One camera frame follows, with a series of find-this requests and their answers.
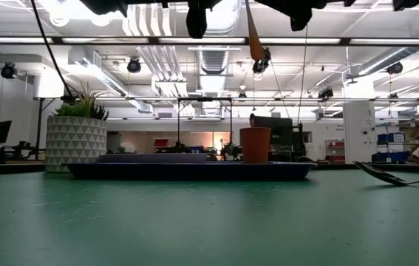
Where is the spoon with blue handle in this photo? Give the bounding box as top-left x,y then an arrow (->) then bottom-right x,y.
352,160 -> 419,187

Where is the orange cup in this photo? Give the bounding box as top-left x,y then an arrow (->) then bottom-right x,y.
239,126 -> 272,165

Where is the green table mat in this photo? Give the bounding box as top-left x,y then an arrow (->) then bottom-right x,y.
0,168 -> 419,266

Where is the overhead light bar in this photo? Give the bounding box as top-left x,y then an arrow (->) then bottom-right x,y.
0,35 -> 419,47

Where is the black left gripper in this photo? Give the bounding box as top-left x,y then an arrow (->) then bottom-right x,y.
78,0 -> 209,40

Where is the potted plant in patterned planter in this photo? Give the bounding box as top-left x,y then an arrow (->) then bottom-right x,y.
44,83 -> 109,174

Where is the thin black frame bar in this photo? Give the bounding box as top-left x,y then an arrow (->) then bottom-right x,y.
33,96 -> 419,103

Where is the blue plastic tray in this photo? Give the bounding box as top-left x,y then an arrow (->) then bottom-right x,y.
64,160 -> 318,182

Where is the black ceiling reel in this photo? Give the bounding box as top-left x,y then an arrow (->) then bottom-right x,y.
0,61 -> 18,81
126,57 -> 143,75
386,61 -> 404,76
251,47 -> 272,75
318,86 -> 335,100

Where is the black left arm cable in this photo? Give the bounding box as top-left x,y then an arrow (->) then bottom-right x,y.
30,0 -> 75,99

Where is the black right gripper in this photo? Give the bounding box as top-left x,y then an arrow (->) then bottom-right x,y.
255,0 -> 329,33

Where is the small green plant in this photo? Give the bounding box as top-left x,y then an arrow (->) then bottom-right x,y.
220,142 -> 242,162

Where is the blue storage bin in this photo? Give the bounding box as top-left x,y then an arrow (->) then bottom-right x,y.
377,132 -> 406,145
375,151 -> 412,163

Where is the white pillar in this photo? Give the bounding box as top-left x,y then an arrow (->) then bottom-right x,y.
343,101 -> 377,165

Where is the shelf with red bins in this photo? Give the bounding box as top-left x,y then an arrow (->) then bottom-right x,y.
325,139 -> 346,163

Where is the silver air duct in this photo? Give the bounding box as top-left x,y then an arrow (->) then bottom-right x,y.
196,46 -> 232,77

